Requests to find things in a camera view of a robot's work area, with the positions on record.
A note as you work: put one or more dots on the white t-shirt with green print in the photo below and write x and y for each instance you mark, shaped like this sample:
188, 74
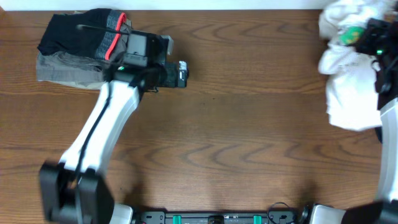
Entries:
350, 93

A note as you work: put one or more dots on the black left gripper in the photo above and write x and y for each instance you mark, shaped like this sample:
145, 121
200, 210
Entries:
171, 81

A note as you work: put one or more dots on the grey folded garment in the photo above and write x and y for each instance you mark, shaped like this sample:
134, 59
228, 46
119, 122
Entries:
75, 71

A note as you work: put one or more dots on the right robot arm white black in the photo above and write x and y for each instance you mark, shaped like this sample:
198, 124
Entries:
384, 209

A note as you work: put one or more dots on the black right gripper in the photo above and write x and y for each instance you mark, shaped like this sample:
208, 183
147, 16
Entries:
370, 32

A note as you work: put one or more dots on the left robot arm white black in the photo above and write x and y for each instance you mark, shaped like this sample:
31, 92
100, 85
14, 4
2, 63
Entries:
74, 190

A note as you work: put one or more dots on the black shorts with red trim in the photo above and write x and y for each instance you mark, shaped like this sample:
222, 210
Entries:
91, 34

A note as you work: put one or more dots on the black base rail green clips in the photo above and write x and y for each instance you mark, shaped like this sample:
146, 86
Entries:
278, 213

